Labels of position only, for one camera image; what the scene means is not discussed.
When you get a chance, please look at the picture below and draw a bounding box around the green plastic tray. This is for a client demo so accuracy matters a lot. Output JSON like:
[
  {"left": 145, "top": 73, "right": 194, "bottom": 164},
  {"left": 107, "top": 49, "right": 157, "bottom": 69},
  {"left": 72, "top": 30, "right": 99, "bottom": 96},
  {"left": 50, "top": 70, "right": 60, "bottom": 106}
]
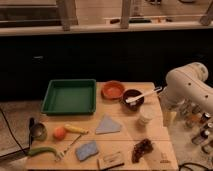
[{"left": 41, "top": 79, "right": 96, "bottom": 116}]

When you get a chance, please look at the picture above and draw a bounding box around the orange bowl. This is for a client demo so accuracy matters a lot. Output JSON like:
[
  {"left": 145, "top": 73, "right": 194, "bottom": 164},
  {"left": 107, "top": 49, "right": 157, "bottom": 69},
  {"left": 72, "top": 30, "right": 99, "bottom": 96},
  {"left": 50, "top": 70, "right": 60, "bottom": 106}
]
[{"left": 101, "top": 80, "right": 125, "bottom": 100}]

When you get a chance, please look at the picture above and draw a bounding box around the light blue towel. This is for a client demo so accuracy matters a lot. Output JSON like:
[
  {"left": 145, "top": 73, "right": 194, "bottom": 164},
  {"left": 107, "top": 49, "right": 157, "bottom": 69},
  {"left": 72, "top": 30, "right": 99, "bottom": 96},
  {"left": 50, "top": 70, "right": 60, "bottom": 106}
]
[{"left": 95, "top": 115, "right": 122, "bottom": 134}]

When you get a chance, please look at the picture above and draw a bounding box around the brown pine cone object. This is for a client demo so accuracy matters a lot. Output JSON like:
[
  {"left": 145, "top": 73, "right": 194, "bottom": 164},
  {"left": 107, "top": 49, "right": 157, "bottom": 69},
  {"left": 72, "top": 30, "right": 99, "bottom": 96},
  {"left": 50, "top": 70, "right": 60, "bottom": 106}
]
[{"left": 132, "top": 139, "right": 153, "bottom": 163}]

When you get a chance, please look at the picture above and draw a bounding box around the orange fruit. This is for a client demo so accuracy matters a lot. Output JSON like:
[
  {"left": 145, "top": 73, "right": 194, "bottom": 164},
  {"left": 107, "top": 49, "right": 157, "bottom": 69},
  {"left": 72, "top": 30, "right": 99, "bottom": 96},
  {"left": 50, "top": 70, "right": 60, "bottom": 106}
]
[{"left": 53, "top": 127, "right": 66, "bottom": 140}]

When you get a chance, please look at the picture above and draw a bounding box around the green handled peeler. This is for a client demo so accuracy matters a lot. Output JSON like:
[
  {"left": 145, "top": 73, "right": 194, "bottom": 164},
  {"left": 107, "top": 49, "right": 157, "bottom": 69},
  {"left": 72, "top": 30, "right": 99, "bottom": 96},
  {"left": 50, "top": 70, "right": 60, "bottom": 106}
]
[{"left": 28, "top": 147, "right": 57, "bottom": 157}]

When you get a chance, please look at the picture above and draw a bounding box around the metal fork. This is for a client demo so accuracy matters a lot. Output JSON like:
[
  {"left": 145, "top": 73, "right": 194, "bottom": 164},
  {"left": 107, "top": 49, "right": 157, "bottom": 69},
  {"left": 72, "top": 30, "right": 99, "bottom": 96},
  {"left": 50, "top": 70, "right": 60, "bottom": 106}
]
[{"left": 55, "top": 134, "right": 82, "bottom": 162}]

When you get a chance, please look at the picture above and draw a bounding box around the white plastic cup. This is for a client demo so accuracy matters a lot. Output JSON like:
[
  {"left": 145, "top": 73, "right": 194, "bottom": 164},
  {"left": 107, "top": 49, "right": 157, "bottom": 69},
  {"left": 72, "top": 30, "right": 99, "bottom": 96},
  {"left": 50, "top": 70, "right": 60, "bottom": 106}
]
[{"left": 138, "top": 106, "right": 155, "bottom": 125}]

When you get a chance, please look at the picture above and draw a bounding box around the wooden block brush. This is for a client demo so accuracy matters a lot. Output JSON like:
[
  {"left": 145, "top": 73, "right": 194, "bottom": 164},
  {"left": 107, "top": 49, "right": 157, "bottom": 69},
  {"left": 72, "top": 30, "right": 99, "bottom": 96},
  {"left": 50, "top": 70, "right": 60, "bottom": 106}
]
[{"left": 97, "top": 152, "right": 124, "bottom": 170}]

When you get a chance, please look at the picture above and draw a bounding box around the blue sponge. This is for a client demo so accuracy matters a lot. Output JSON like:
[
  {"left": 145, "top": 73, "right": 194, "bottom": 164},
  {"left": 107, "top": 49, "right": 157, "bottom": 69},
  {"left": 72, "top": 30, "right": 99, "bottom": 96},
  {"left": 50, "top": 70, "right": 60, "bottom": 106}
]
[{"left": 75, "top": 141, "right": 99, "bottom": 161}]

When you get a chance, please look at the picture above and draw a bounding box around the black cable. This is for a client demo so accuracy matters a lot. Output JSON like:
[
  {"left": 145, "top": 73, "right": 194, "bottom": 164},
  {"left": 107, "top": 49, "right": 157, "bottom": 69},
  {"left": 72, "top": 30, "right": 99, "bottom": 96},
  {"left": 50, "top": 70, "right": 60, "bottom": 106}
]
[{"left": 0, "top": 108, "right": 30, "bottom": 160}]

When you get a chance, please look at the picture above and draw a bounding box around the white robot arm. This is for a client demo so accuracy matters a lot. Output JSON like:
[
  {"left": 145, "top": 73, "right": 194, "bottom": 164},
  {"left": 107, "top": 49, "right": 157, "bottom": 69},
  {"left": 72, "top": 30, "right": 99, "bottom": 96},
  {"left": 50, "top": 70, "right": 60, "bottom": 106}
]
[{"left": 159, "top": 62, "right": 213, "bottom": 127}]

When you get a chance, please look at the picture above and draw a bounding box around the yellow banana toy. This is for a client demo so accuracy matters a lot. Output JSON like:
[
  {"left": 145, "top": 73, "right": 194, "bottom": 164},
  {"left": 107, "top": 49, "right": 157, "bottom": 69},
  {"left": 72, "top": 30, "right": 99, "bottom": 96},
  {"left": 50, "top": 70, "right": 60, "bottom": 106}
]
[{"left": 64, "top": 124, "right": 89, "bottom": 134}]

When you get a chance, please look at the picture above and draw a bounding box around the dark brown bowl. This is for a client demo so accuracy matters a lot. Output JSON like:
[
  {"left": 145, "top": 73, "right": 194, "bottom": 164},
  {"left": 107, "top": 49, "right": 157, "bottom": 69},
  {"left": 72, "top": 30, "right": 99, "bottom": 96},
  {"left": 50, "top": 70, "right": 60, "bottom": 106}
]
[{"left": 121, "top": 89, "right": 144, "bottom": 111}]

